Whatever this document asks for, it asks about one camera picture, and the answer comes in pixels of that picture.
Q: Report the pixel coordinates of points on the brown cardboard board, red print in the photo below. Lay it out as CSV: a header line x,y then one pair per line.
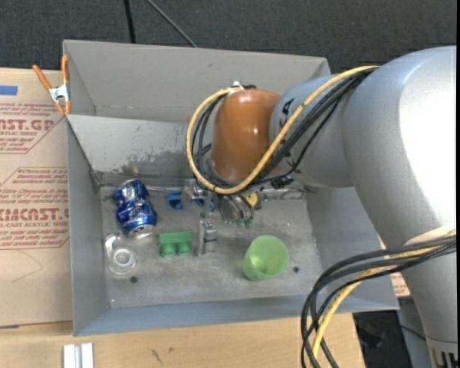
x,y
30,274

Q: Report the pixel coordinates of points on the black cylinder on white bracket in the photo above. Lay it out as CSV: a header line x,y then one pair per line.
x,y
281,183

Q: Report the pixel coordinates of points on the crushed blue drink can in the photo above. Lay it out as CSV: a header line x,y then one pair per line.
x,y
135,211

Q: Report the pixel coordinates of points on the light green plastic cup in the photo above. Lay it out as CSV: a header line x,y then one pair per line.
x,y
264,257

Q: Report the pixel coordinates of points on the grey metal bin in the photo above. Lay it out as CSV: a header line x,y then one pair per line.
x,y
199,282

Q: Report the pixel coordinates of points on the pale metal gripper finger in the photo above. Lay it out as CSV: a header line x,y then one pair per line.
x,y
207,236
191,194

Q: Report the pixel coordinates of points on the green toy building block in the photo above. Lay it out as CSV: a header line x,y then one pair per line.
x,y
174,243

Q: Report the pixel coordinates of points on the blue plastic object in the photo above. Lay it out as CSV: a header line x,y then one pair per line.
x,y
174,201

